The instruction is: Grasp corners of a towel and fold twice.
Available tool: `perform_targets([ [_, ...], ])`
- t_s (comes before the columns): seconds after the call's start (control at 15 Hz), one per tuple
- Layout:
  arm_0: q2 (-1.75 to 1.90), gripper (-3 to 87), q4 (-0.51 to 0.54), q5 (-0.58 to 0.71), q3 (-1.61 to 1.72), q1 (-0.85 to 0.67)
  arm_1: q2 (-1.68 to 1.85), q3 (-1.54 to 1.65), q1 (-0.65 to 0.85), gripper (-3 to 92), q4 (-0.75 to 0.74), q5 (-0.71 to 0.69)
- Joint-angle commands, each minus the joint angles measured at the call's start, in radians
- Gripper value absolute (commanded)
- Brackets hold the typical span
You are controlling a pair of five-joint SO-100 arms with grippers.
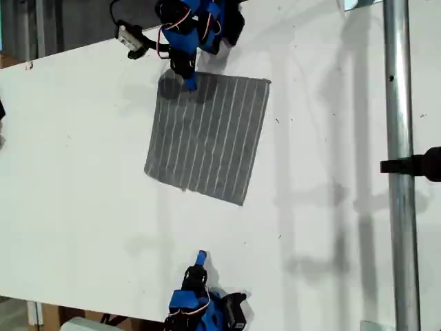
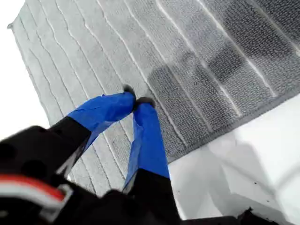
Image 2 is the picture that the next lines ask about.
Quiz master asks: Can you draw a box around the grey striped towel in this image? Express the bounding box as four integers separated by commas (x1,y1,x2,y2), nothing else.
7,0,300,197

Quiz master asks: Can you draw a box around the gripper red white wire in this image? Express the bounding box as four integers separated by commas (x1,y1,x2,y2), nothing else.
0,174,74,211

